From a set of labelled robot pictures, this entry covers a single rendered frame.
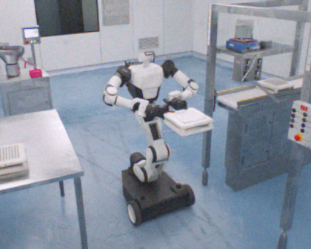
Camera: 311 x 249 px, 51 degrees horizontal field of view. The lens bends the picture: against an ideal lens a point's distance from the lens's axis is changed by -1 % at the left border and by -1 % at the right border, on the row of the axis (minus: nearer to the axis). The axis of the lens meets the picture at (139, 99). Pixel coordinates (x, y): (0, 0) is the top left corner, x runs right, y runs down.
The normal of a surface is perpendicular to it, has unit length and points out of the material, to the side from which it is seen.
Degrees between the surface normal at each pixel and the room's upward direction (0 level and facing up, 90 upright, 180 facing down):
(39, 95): 90
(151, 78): 91
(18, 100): 90
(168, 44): 90
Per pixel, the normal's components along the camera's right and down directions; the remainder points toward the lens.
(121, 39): 0.46, 0.29
